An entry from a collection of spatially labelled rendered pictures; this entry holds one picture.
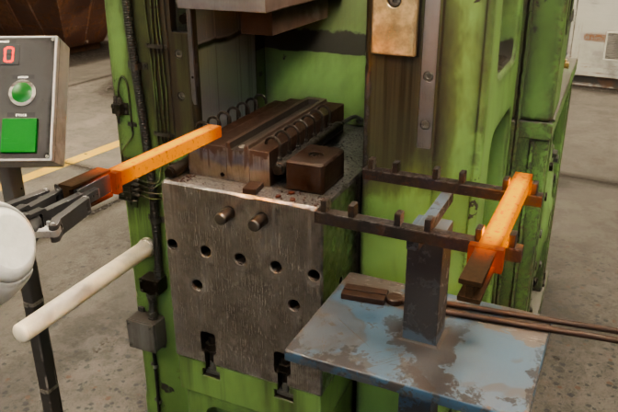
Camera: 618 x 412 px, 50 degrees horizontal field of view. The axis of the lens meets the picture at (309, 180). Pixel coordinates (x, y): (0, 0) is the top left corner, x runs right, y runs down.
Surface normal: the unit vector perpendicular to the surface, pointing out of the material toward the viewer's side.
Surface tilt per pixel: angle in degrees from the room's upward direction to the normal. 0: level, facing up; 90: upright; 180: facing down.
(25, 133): 60
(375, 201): 90
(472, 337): 0
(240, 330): 90
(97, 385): 0
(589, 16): 90
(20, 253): 68
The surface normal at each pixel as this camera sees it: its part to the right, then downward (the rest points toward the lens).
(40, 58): 0.01, -0.15
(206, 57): 0.91, 0.15
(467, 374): 0.00, -0.93
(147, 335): -0.41, 0.33
